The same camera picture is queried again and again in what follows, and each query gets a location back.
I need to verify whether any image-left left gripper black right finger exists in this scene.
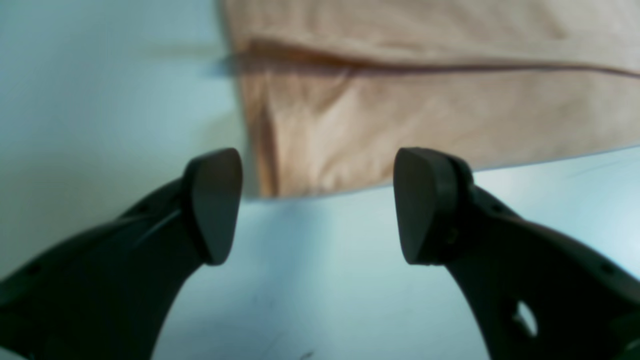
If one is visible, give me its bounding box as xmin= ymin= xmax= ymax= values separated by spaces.
xmin=393 ymin=147 xmax=640 ymax=360

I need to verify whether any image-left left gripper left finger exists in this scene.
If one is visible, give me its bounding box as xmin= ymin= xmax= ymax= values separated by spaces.
xmin=1 ymin=148 xmax=243 ymax=360

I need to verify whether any peach pink T-shirt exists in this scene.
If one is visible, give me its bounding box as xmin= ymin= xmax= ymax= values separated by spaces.
xmin=221 ymin=0 xmax=639 ymax=198

